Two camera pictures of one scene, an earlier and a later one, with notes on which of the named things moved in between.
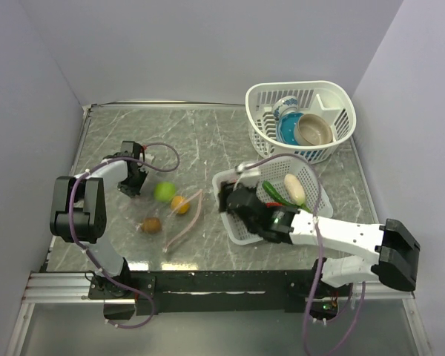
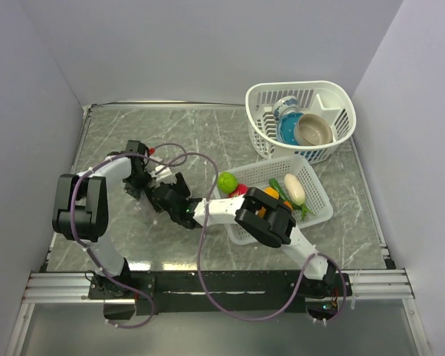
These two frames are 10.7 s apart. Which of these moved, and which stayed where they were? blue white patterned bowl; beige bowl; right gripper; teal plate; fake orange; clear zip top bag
Moved: right gripper; clear zip top bag; fake orange
Stayed: blue white patterned bowl; teal plate; beige bowl
